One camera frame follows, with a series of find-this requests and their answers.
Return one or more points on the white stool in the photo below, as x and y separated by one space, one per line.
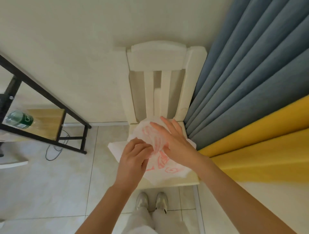
12 154

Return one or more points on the person's white shoe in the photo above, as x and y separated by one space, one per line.
161 201
142 201

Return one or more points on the clear bottle green label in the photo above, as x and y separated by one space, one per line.
20 119

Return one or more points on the person's trouser leg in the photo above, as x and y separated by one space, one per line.
169 224
138 223

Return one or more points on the blue grey curtain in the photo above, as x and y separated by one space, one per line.
248 62

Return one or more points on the person's left white shoe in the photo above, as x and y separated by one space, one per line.
142 201

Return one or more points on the person's right white shoe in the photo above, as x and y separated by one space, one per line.
161 201

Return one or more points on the white wooden chair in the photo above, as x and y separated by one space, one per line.
157 62

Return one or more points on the person's left trouser leg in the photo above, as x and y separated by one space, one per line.
138 223

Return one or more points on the person's right trouser leg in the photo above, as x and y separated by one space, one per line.
169 224

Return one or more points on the person's left fingers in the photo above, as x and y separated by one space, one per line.
142 150

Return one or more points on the yellow curtain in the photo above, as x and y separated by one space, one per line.
265 147

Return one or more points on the black metal frame table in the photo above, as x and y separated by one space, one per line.
43 90

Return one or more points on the person's left forearm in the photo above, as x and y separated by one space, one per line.
101 212

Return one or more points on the person's right thumb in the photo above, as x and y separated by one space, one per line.
167 147

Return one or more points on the person's right middle finger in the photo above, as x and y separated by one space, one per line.
167 126

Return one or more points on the person's right hand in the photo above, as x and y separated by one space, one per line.
181 147

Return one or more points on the wooden shelf board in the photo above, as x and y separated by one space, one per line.
49 123

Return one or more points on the white plastic bag red print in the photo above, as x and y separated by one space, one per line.
166 166

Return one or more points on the person's left hand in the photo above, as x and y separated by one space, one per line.
131 166

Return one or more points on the person's right forearm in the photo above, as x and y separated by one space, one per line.
239 200

